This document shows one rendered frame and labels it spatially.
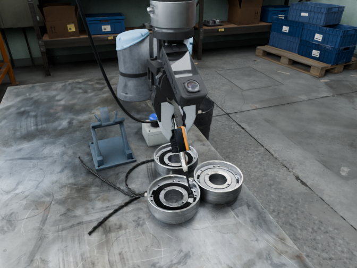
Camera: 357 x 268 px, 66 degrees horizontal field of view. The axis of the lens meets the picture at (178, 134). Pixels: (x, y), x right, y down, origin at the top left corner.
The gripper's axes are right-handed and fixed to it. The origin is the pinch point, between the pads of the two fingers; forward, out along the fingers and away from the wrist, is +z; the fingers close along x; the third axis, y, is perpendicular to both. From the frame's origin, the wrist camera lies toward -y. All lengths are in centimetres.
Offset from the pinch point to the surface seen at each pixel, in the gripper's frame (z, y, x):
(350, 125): 93, 96, -208
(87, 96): 13, 59, 13
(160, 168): 10.1, 3.4, 2.9
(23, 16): 25, 378, 55
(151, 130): 8.7, 18.2, 0.2
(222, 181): 12.1, -3.9, -9.2
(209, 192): 9.6, -8.2, -3.5
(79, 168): 13.2, 14.4, 19.8
